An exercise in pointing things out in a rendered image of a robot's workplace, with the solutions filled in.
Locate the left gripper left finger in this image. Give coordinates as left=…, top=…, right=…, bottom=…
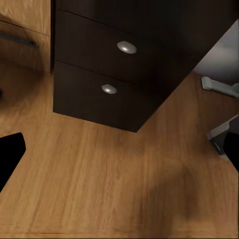
left=0, top=132, right=26, bottom=192

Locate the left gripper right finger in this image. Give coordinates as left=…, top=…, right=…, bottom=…
left=223, top=132, right=239, bottom=173

